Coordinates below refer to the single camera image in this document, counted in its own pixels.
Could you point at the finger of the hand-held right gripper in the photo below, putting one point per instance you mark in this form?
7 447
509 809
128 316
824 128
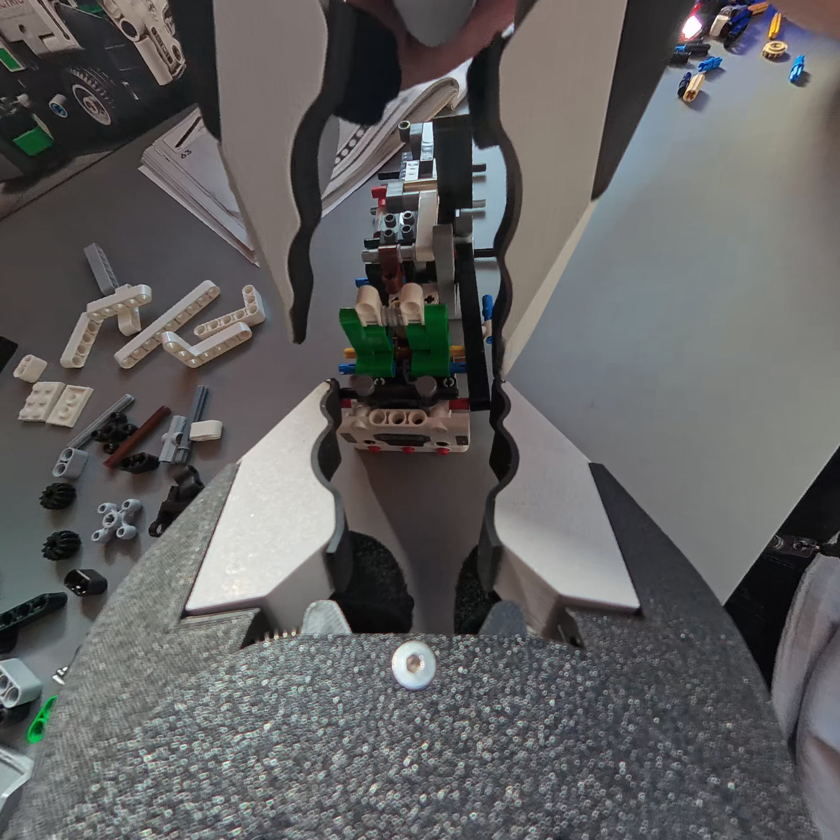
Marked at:
269 98
564 98

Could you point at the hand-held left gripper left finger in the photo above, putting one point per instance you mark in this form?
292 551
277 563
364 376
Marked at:
262 525

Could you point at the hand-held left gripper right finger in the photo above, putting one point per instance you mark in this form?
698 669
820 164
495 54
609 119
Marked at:
564 525

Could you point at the partly built lego vehicle chassis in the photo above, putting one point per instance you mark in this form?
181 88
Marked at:
403 433

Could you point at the person's right forearm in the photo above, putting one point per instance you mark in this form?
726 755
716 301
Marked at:
814 10

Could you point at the black forked lego piece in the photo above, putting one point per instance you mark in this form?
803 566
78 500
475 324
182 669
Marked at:
177 495

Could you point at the pile of coloured lego pins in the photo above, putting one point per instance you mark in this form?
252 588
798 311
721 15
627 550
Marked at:
709 64

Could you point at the white small curved lego piece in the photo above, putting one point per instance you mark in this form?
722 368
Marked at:
207 430

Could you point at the grey lego connector block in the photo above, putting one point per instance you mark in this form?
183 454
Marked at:
174 439

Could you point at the grey lego axle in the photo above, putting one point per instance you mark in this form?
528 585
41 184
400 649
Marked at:
105 420
199 407

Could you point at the black lego pin connector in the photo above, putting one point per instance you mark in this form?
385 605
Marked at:
139 463

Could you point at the light grey cross lego connector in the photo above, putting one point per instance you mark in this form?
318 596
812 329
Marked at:
117 520

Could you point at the reddish brown lego axle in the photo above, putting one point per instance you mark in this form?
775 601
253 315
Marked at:
141 433

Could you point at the printed lego set box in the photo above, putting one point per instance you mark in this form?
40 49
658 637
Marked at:
98 65

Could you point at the black knobbly lego connector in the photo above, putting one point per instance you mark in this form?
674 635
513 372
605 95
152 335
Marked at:
115 430

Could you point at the black stubby lego connector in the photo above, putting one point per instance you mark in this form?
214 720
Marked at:
85 582

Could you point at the white bent lego beam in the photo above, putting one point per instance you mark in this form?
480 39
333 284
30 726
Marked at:
180 351

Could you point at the black lego bevel gear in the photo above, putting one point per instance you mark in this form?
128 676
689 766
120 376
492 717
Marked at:
62 546
59 497

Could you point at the light grey two-hole lego beam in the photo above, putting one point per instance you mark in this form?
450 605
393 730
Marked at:
70 463

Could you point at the white L-shaped lego beam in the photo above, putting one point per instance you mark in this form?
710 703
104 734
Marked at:
253 315

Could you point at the white lego plate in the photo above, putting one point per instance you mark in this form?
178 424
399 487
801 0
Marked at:
73 407
40 401

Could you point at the white long straight lego beam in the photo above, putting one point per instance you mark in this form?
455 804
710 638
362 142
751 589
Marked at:
167 323

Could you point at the grey holed lego beam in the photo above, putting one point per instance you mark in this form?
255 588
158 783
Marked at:
102 269

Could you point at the white short lego beam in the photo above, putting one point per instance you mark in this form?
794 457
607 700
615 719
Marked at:
134 321

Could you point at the black holed lego beam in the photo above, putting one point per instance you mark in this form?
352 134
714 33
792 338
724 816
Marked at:
33 620

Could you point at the white angled lego beam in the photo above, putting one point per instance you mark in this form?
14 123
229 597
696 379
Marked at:
82 338

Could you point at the white small lego brick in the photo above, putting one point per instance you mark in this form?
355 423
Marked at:
29 367

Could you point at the light grey lego beam block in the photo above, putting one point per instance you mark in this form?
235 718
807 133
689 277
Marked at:
19 682

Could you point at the green lego piece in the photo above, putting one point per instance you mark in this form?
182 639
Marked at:
40 722

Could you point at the black L-shaped lego piece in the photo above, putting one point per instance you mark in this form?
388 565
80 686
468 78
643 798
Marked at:
6 354

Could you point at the grey lego panel piece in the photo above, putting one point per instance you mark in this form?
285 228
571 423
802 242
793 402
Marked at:
13 781

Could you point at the person's right hand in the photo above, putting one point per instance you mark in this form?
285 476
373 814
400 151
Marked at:
439 65

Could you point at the paper instruction booklet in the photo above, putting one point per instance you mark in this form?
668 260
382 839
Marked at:
197 177

